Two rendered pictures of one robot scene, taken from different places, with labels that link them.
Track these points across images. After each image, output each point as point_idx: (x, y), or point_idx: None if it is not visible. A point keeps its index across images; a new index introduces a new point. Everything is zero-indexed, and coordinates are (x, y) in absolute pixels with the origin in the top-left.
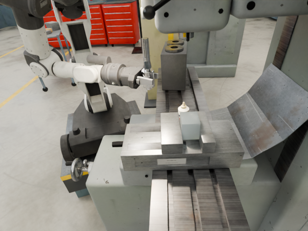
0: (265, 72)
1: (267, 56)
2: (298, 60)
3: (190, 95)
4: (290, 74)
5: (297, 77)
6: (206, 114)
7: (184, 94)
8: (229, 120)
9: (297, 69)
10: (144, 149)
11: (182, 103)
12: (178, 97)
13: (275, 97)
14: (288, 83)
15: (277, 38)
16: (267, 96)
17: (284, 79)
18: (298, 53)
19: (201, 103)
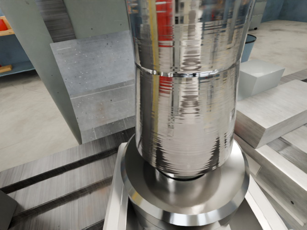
0: (59, 57)
1: (27, 43)
2: (96, 8)
3: (53, 177)
4: (98, 30)
5: (110, 27)
6: (130, 132)
7: (41, 198)
8: (117, 124)
9: (104, 19)
10: None
11: (86, 192)
12: (62, 206)
13: (115, 60)
14: (109, 39)
15: (25, 2)
16: (104, 68)
17: (99, 40)
18: (90, 0)
19: (94, 147)
